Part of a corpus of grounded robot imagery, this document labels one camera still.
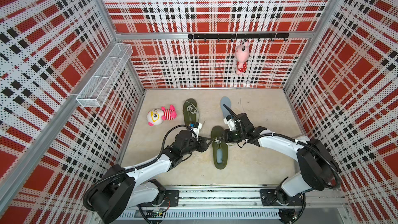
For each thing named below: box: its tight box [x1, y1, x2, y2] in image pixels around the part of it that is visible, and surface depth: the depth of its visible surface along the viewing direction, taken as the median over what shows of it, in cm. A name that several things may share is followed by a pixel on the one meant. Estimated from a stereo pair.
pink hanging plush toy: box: [234, 40, 250, 75], surface depth 95 cm
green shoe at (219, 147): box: [210, 125, 229, 170], surface depth 86 cm
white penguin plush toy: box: [146, 104, 177, 127], surface depth 100 cm
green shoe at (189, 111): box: [182, 98, 198, 126], surface depth 103 cm
